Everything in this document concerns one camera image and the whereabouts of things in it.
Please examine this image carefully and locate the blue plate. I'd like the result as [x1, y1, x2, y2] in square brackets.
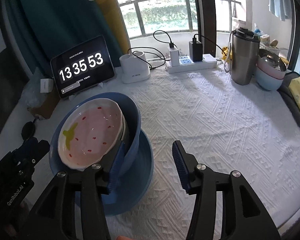
[102, 131, 154, 217]

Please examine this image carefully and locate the cream yellow bowl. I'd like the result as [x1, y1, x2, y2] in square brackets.
[119, 116, 128, 144]

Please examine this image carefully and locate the pink strawberry bowl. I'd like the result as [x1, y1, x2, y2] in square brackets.
[58, 98, 124, 171]

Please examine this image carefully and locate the large blue bowl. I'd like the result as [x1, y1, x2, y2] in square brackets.
[49, 92, 141, 177]

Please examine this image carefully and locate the person right hand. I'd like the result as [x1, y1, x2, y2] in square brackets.
[116, 236, 133, 240]

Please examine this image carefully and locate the white tablecloth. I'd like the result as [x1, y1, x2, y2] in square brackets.
[0, 65, 300, 240]

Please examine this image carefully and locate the cardboard box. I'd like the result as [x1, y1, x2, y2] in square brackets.
[27, 91, 60, 119]

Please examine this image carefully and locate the small white box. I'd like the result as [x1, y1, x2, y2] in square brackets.
[40, 79, 54, 93]

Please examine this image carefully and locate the white power strip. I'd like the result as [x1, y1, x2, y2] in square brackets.
[165, 54, 217, 74]

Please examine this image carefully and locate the white charger plug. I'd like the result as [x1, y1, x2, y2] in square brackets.
[168, 42, 179, 67]

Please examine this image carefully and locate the black charger plug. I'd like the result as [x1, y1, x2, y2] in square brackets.
[189, 37, 203, 62]

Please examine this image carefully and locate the light blue bowl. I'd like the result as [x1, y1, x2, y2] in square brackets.
[255, 67, 283, 91]

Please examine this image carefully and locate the tablet showing clock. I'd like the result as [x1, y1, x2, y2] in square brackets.
[50, 36, 115, 99]

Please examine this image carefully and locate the steel tumbler with lid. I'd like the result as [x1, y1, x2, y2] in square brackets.
[224, 27, 260, 86]

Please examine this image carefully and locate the white plastic basket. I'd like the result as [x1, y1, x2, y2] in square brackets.
[260, 42, 280, 55]

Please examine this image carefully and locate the teal curtain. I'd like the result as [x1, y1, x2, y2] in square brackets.
[5, 0, 122, 76]

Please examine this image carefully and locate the yellow curtain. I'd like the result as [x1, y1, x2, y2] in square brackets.
[90, 0, 130, 54]

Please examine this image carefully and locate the hanging light blue towel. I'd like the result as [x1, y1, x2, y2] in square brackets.
[269, 0, 292, 22]

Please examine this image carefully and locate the black round cable device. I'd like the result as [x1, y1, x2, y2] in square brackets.
[21, 121, 36, 141]

